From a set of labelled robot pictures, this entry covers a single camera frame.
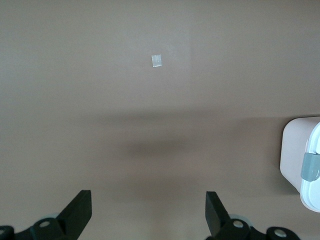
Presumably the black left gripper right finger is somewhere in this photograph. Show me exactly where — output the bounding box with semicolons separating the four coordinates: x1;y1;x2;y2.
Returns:
205;191;301;240

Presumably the small clear tape patch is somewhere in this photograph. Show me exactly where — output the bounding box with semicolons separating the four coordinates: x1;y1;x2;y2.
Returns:
151;53;163;69

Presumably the pink plastic box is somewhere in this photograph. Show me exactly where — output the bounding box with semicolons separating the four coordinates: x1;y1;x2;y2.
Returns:
279;117;320;198

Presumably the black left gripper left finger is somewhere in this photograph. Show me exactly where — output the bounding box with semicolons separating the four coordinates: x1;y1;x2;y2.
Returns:
0;189;92;240

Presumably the white lid with grey clips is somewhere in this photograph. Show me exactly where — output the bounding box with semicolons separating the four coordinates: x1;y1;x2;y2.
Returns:
299;121;320;213

